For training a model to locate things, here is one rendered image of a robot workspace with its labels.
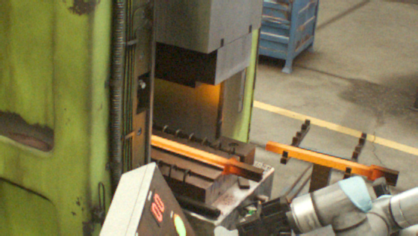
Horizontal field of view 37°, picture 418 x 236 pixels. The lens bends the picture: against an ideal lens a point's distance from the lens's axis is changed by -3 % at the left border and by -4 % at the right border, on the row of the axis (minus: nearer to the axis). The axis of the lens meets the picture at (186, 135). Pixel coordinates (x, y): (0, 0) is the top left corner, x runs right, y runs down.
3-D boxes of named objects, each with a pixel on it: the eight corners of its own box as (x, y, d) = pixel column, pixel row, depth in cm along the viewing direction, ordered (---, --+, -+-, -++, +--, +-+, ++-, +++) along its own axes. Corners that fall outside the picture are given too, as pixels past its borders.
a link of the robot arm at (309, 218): (321, 214, 133) (324, 236, 125) (301, 222, 134) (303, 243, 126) (308, 186, 130) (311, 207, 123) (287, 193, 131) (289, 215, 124)
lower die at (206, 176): (236, 180, 187) (239, 154, 184) (204, 210, 172) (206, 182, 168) (119, 140, 206) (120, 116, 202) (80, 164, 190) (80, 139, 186)
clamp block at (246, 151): (254, 163, 197) (257, 145, 194) (242, 175, 190) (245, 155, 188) (220, 153, 202) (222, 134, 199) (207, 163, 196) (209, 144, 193)
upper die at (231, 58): (249, 65, 172) (253, 31, 168) (214, 86, 156) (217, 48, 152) (122, 34, 190) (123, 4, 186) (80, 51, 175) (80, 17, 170)
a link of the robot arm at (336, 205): (376, 216, 121) (361, 177, 121) (324, 236, 124) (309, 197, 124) (374, 206, 129) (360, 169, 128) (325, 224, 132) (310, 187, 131)
